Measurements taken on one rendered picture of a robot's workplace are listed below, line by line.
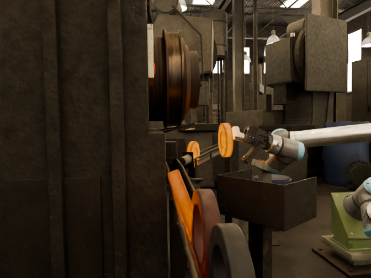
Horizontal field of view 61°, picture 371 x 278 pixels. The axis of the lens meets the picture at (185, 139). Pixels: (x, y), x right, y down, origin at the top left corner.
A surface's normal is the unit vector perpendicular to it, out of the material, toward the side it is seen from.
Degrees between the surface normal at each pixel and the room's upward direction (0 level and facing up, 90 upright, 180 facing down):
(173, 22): 90
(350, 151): 90
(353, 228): 48
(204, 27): 90
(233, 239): 22
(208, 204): 37
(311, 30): 90
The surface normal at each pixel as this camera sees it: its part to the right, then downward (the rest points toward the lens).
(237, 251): 0.05, -0.77
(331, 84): 0.45, 0.04
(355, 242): 0.07, 0.05
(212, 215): 0.10, -0.59
